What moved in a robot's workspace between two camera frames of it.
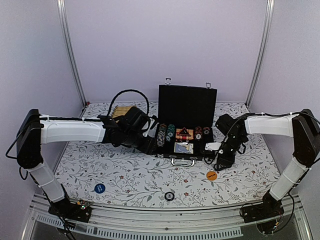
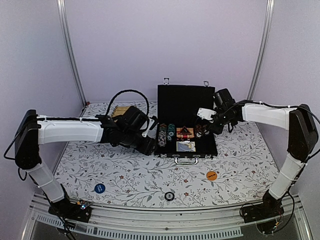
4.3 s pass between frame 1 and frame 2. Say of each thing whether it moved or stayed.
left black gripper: stayed
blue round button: stayed
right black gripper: moved
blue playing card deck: moved
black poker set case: stayed
